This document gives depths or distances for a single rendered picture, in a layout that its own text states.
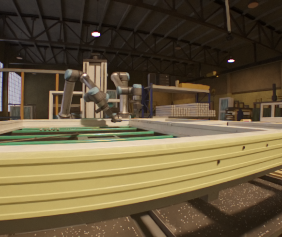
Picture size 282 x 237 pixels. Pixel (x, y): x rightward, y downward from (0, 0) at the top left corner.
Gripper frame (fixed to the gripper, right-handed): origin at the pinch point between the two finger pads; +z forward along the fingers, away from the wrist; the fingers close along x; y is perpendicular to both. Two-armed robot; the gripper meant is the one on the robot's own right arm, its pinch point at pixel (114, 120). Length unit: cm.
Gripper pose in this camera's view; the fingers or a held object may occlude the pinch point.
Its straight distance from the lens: 154.0
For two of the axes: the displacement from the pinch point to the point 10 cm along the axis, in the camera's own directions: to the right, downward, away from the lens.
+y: 7.9, -5.9, 1.6
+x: -3.5, -2.3, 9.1
